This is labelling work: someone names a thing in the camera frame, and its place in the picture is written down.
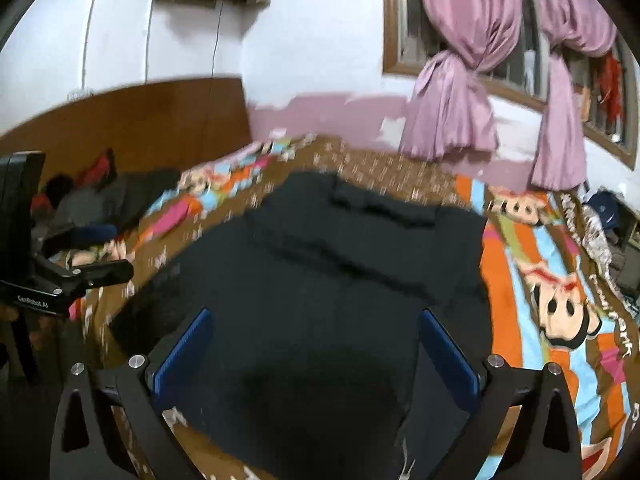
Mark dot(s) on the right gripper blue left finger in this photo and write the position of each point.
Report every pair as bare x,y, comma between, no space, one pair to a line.
86,443

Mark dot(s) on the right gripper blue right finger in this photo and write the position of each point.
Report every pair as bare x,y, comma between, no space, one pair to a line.
545,441

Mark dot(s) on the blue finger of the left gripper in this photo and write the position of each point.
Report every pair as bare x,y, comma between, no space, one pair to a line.
77,237
102,274

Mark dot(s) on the black jacket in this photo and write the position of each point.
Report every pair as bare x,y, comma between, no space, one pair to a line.
316,370

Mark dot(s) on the dark clothes pile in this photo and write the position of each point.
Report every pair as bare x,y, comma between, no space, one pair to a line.
99,194

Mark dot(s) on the colourful cartoon bedspread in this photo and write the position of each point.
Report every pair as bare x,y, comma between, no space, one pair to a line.
551,298

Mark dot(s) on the wooden headboard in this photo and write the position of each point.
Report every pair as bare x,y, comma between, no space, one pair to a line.
170,124

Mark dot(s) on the wooden shelf desk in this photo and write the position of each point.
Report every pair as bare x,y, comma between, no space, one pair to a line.
628,225

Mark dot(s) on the dark blue cap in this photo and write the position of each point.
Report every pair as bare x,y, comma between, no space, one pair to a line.
604,204

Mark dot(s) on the red hanging tassel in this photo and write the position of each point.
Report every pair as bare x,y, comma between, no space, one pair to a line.
610,81

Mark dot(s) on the right pink curtain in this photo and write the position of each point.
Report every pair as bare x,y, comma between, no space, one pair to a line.
585,27

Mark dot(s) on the pink curtain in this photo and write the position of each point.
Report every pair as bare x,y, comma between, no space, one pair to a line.
449,109
585,27

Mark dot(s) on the left pink curtain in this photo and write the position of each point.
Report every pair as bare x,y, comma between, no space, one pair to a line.
449,109

